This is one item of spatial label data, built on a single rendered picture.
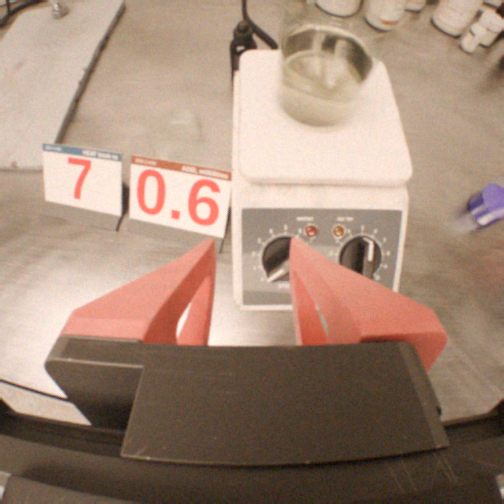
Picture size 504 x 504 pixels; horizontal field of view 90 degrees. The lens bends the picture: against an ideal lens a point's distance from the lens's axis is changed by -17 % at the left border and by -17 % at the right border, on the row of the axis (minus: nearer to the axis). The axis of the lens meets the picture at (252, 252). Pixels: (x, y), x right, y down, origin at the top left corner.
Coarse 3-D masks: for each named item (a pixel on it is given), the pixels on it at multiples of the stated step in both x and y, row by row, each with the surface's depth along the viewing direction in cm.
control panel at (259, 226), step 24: (264, 216) 21; (288, 216) 21; (312, 216) 21; (336, 216) 21; (360, 216) 21; (384, 216) 21; (264, 240) 21; (312, 240) 21; (336, 240) 21; (384, 240) 21; (384, 264) 22; (264, 288) 22; (288, 288) 22
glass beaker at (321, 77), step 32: (288, 0) 14; (320, 0) 15; (352, 0) 14; (384, 0) 13; (288, 32) 13; (320, 32) 12; (352, 32) 16; (384, 32) 14; (288, 64) 15; (320, 64) 14; (352, 64) 14; (288, 96) 17; (320, 96) 16; (352, 96) 16; (320, 128) 19
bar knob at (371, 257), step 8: (352, 240) 21; (360, 240) 20; (368, 240) 20; (344, 248) 21; (352, 248) 21; (360, 248) 20; (368, 248) 19; (376, 248) 21; (344, 256) 21; (352, 256) 21; (360, 256) 20; (368, 256) 20; (376, 256) 21; (344, 264) 21; (352, 264) 21; (360, 264) 20; (368, 264) 20; (376, 264) 21; (360, 272) 20; (368, 272) 20
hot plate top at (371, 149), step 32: (256, 64) 21; (256, 96) 20; (384, 96) 21; (256, 128) 20; (288, 128) 20; (352, 128) 20; (384, 128) 20; (256, 160) 19; (288, 160) 19; (320, 160) 19; (352, 160) 19; (384, 160) 19
